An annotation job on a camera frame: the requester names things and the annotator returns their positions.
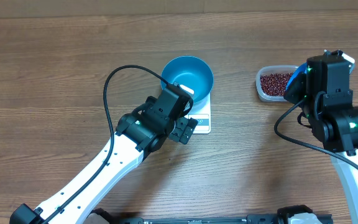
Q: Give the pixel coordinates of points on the blue plastic measuring scoop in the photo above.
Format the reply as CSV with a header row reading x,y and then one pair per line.
x,y
301,69

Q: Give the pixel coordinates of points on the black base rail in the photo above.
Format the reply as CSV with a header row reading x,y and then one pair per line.
x,y
250,219

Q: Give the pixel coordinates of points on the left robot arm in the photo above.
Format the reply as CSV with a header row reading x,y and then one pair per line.
x,y
137,134

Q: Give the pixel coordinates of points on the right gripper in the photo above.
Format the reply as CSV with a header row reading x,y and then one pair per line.
x,y
300,89

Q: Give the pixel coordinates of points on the teal bowl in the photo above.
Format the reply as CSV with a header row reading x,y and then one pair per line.
x,y
192,72

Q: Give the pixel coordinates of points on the white digital kitchen scale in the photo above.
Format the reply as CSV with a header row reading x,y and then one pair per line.
x,y
201,112

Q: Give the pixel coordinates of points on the red beans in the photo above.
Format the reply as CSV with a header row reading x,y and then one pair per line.
x,y
274,84

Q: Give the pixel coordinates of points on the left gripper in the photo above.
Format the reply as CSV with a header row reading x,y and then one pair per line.
x,y
184,130

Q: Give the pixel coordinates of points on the clear plastic container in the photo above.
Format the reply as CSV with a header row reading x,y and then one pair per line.
x,y
269,70

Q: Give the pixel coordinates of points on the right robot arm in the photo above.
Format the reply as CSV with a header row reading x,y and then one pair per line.
x,y
333,120

